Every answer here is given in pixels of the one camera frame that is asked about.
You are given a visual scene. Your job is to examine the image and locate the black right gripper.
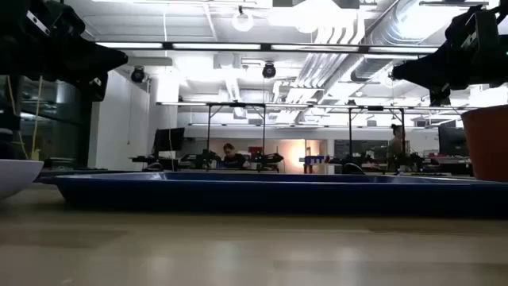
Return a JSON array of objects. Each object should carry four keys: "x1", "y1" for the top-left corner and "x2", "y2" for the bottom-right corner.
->
[{"x1": 391, "y1": 37, "x2": 508, "y2": 106}]

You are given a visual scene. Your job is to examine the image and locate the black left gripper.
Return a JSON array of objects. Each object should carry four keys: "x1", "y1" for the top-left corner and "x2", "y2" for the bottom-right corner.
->
[{"x1": 0, "y1": 36, "x2": 129, "y2": 101}]

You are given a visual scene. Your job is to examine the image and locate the white round plate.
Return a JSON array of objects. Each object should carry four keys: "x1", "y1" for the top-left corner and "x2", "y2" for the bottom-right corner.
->
[{"x1": 0, "y1": 158, "x2": 44, "y2": 201}]

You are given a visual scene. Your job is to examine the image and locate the orange plastic cup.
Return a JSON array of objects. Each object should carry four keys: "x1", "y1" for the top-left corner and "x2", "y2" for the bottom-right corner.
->
[{"x1": 460, "y1": 104, "x2": 508, "y2": 183}]

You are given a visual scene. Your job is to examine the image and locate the blue plastic tray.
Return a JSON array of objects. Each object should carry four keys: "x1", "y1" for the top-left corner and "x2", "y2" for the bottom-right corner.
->
[{"x1": 54, "y1": 170, "x2": 508, "y2": 218}]

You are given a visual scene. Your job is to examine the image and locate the black computer monitor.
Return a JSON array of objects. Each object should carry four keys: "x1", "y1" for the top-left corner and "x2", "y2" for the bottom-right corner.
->
[
  {"x1": 437, "y1": 126, "x2": 469, "y2": 158},
  {"x1": 152, "y1": 126, "x2": 186, "y2": 154}
]

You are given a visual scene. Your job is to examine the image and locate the standing person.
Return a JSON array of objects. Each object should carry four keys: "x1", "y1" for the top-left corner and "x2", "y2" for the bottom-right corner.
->
[{"x1": 387, "y1": 123, "x2": 406, "y2": 162}]

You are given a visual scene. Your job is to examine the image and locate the round white ceiling lamp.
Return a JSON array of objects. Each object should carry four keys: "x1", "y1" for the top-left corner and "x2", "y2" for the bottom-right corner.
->
[{"x1": 232, "y1": 6, "x2": 256, "y2": 33}]

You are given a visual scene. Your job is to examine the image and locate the seated person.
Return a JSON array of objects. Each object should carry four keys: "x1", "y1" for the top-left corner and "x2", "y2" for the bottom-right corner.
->
[{"x1": 221, "y1": 142, "x2": 250, "y2": 171}]

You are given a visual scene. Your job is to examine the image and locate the silver ventilation duct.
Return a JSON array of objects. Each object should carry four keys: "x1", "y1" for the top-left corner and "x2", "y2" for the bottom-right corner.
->
[{"x1": 351, "y1": 0, "x2": 441, "y2": 83}]

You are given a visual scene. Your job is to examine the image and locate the yellow hanging cable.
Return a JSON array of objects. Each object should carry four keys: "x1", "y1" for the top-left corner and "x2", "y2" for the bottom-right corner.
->
[{"x1": 30, "y1": 75, "x2": 44, "y2": 152}]

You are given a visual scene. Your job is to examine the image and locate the black background rig frame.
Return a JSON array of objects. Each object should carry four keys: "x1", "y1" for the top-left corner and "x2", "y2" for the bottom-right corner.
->
[
  {"x1": 205, "y1": 101, "x2": 267, "y2": 172},
  {"x1": 347, "y1": 105, "x2": 406, "y2": 172}
]

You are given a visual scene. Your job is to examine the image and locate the black overhead frame light bar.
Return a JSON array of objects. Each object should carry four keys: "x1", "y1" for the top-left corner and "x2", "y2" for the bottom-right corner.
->
[{"x1": 94, "y1": 41, "x2": 440, "y2": 55}]

